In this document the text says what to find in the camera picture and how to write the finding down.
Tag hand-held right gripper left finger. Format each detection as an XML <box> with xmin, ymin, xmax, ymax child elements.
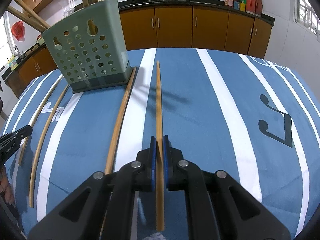
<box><xmin>27</xmin><ymin>136</ymin><xmax>157</xmax><ymax>240</ymax></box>

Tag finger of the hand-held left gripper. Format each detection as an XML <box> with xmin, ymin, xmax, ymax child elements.
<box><xmin>0</xmin><ymin>125</ymin><xmax>33</xmax><ymax>147</ymax></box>

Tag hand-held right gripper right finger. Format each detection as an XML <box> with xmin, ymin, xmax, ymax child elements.
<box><xmin>163</xmin><ymin>135</ymin><xmax>292</xmax><ymax>240</ymax></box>

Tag green perforated utensil holder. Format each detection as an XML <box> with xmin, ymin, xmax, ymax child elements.
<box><xmin>41</xmin><ymin>0</ymin><xmax>133</xmax><ymax>94</ymax></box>

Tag person's left hand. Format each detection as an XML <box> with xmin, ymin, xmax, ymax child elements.
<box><xmin>0</xmin><ymin>166</ymin><xmax>15</xmax><ymax>205</ymax></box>

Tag blue white striped tablecloth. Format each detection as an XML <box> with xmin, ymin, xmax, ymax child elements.
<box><xmin>0</xmin><ymin>47</ymin><xmax>317</xmax><ymax>240</ymax></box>

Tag hanging red mesh bag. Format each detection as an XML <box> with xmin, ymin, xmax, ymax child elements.
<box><xmin>10</xmin><ymin>21</ymin><xmax>26</xmax><ymax>41</ymax></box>

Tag wooden base cabinets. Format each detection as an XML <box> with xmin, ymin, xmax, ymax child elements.
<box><xmin>5</xmin><ymin>4</ymin><xmax>273</xmax><ymax>98</ymax></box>

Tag black kitchen countertop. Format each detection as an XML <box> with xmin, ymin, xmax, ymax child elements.
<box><xmin>1</xmin><ymin>0</ymin><xmax>275</xmax><ymax>80</ymax></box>

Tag tall red carton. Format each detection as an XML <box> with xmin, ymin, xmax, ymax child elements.
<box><xmin>246</xmin><ymin>0</ymin><xmax>263</xmax><ymax>17</ymax></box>

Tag barred window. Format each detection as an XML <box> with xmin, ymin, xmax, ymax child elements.
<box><xmin>294</xmin><ymin>0</ymin><xmax>320</xmax><ymax>34</ymax></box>

